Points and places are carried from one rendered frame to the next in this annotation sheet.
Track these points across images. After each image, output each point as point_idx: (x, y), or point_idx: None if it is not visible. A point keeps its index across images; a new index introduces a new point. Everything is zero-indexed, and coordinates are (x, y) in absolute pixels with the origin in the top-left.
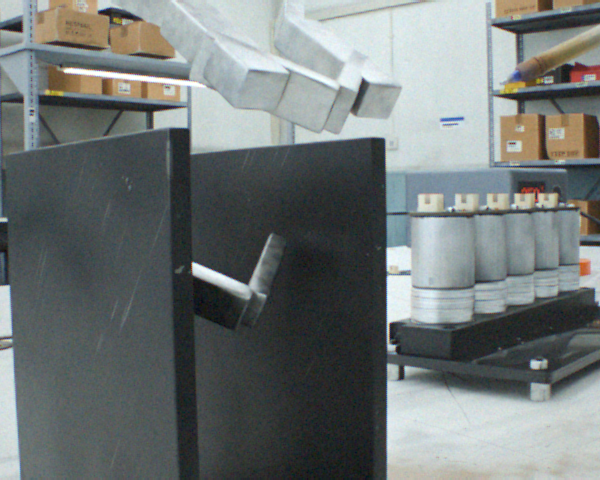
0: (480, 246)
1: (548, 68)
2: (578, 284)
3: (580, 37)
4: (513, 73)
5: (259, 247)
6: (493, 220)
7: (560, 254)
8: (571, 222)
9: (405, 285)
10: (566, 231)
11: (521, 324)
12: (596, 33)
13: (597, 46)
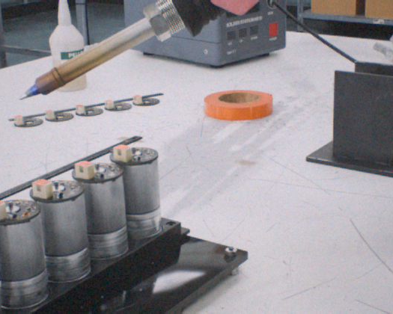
0: (8, 252)
1: (66, 81)
2: (157, 227)
3: (99, 48)
4: (31, 88)
5: None
6: (19, 228)
7: (135, 205)
8: (144, 175)
9: (74, 143)
10: (139, 184)
11: (64, 304)
12: (116, 42)
13: (120, 54)
